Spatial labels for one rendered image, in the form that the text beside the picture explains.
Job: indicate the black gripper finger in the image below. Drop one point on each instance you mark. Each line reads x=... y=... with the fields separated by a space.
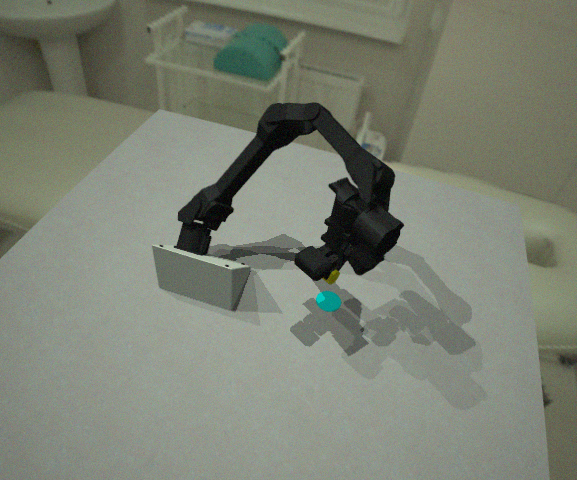
x=332 y=269
x=341 y=262

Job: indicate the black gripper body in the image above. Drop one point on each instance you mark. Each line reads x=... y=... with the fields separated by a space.
x=318 y=264

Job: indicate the yellow tall cylinder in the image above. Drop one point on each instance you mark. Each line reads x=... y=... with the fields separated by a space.
x=333 y=277

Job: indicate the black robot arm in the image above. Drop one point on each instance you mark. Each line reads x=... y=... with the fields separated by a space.
x=354 y=208

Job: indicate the cyan circle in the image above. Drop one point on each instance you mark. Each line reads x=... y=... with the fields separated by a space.
x=328 y=301

